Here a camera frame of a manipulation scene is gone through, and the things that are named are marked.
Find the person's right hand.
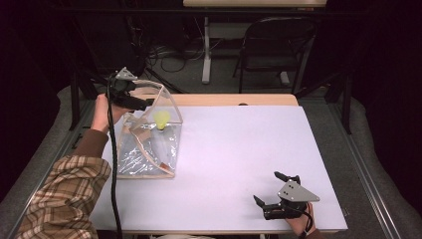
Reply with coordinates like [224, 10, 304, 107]
[285, 202, 317, 239]

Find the person's left hand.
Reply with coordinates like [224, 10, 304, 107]
[91, 93, 131, 134]

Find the white table board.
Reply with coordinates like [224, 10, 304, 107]
[90, 105, 348, 234]

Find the yellow shuttlecock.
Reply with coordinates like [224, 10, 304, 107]
[152, 110, 172, 131]

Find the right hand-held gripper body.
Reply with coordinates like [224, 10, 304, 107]
[264, 174, 320, 221]

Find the wooden table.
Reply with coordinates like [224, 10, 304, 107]
[130, 93, 300, 108]

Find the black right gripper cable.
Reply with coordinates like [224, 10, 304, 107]
[288, 202, 316, 237]

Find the clear plastic tote bag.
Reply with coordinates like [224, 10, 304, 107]
[115, 79, 184, 180]

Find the desk with white legs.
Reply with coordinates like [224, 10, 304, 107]
[182, 0, 327, 86]

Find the black folding chair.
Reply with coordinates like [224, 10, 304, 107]
[232, 16, 317, 96]

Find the bundle of floor cables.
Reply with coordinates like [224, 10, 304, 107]
[144, 38, 227, 74]

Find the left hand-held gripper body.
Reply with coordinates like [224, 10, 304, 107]
[107, 67, 138, 108]

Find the black metal post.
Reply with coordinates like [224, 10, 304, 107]
[68, 70, 82, 131]

